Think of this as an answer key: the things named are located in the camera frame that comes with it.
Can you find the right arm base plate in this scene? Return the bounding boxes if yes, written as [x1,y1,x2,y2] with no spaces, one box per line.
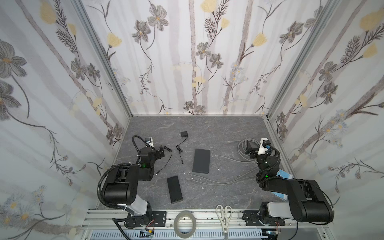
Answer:
[242,211,286,227]

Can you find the blue face mask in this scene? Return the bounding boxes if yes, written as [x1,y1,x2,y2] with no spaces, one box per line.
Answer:
[274,170,294,201]

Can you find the black power adapter with cable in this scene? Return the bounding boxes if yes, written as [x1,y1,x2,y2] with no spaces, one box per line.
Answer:
[155,146,173,176]

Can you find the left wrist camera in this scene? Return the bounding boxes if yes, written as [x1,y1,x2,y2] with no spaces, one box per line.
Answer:
[145,138,154,148]

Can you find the clear tape roll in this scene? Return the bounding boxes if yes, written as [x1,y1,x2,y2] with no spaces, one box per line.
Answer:
[173,211,197,240]

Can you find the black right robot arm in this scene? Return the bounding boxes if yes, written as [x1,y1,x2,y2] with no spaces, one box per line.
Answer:
[242,138,335,227]

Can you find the coiled grey ethernet cable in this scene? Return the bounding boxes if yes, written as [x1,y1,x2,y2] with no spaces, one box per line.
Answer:
[214,137,265,164]

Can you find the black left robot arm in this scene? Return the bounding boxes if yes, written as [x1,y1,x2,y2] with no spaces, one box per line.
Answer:
[97,135,171,240]

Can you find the white handled scissors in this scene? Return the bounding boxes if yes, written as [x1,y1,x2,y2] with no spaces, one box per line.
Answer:
[216,205,233,234]

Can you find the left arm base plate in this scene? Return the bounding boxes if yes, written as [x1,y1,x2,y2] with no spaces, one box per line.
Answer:
[124,211,167,229]

